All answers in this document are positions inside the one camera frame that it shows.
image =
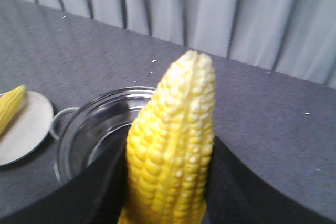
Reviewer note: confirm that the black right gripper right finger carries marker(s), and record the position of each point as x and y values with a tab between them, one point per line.
235	194

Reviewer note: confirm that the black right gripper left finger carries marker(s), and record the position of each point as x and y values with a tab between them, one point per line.
96	195

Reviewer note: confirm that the yellow corn cob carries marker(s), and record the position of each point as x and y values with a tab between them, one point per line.
169	146
11	102

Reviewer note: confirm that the beige round plate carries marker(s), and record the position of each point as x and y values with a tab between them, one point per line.
27	129

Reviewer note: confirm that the grey pleated curtain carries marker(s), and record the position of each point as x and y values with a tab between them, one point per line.
293	37

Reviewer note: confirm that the green pot with handles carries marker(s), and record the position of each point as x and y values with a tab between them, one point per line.
83	133

